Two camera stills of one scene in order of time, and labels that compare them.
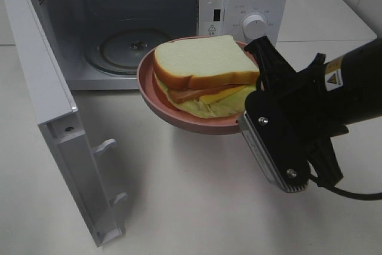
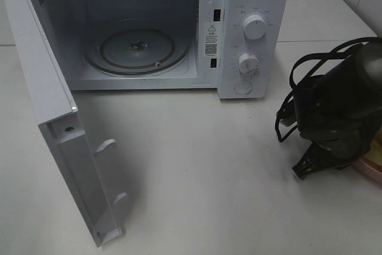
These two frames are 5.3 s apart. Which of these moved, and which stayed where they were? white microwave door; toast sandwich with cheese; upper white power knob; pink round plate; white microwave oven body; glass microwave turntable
Moved: pink round plate; toast sandwich with cheese
Stayed: white microwave oven body; white microwave door; upper white power knob; glass microwave turntable
